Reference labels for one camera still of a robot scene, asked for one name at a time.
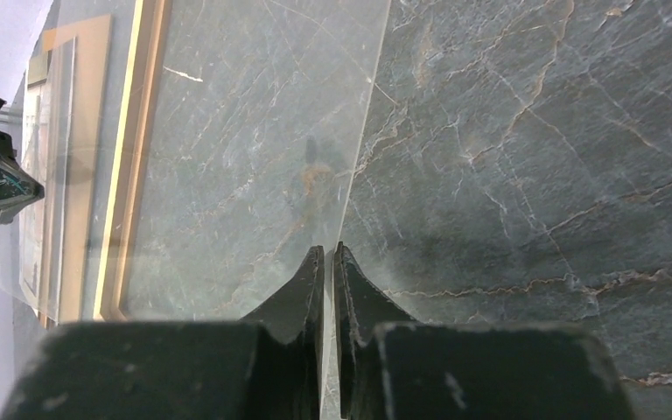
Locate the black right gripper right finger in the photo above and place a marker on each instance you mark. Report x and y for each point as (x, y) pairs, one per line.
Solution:
(380, 365)

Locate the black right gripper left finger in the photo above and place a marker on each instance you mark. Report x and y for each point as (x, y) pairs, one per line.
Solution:
(284, 382)

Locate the transparent plastic sheet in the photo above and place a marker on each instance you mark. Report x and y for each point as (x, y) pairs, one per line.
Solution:
(260, 112)

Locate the printed photo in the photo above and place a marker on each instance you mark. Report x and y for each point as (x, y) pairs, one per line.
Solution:
(47, 124)

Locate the brown backing board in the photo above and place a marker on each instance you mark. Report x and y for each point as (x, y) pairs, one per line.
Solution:
(91, 40)

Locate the wooden picture frame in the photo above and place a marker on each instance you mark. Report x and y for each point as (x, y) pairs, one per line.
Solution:
(137, 113)

